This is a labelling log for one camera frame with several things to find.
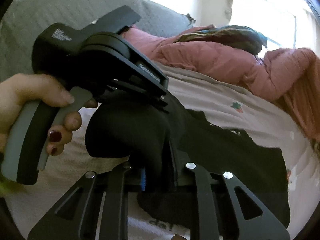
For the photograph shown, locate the black sweater orange cuffs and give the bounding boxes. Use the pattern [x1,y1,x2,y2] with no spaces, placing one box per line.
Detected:
[85,92,290,228]

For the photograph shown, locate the right hand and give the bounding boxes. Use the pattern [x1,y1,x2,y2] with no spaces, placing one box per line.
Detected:
[171,234,187,240]

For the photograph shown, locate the left hand dark nails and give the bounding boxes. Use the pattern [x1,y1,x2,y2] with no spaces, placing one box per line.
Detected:
[1,73,82,156]

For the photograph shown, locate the beige strawberry print bedsheet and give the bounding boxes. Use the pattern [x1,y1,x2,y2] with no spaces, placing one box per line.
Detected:
[5,66,319,238]

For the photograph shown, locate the grey quilted headboard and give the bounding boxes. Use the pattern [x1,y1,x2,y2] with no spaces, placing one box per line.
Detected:
[1,0,193,81]

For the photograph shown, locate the dark striped colourful cloth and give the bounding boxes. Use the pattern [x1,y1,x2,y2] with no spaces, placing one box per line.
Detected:
[176,25,268,56]

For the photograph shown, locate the pink quilted comforter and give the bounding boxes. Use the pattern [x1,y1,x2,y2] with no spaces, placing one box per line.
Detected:
[122,26,319,141]

